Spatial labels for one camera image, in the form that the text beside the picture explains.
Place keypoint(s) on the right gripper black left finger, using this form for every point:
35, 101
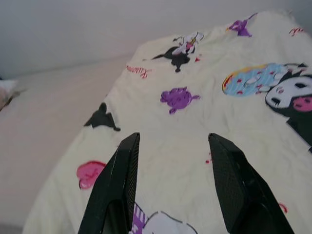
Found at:
114, 190

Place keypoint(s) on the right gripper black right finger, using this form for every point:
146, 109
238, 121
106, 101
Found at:
234, 185

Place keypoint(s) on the pink pillow orange print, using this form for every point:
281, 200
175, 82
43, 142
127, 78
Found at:
6, 92

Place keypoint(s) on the cream cartoon print quilt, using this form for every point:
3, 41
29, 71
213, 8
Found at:
195, 122

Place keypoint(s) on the cream sheeted bed mattress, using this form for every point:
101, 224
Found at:
48, 109

